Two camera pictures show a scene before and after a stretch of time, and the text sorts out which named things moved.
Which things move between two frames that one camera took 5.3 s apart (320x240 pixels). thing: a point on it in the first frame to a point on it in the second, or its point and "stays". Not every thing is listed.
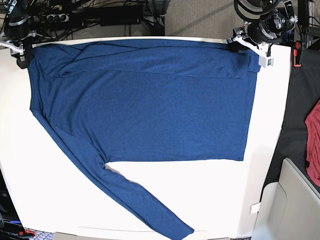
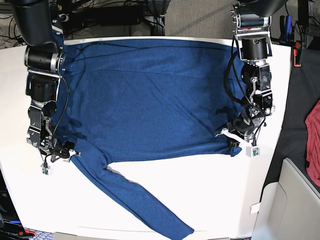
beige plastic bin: x=289 y=209 stays
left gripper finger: x=22 y=60 to x=69 y=145
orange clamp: x=295 y=52 stays
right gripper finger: x=235 y=46 to x=233 y=143
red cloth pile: x=312 y=127 stays
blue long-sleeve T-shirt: x=162 y=101 stays
